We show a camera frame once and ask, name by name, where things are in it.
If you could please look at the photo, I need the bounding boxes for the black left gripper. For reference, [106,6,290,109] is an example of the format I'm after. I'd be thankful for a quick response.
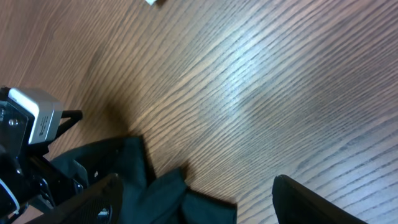
[1,86,84,218]

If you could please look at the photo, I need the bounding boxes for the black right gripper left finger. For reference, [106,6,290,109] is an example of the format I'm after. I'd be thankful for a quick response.
[28,174,123,224]

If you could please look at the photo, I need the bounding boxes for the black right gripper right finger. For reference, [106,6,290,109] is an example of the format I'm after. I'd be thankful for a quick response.
[272,175,363,224]

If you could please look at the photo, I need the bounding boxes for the black t-shirt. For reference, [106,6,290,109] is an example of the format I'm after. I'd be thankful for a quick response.
[52,136,237,224]

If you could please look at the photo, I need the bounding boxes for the beige folded shorts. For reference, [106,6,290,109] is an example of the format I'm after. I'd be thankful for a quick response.
[145,0,163,5]

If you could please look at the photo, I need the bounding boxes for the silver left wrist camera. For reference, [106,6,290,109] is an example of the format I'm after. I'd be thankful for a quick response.
[8,88,63,144]

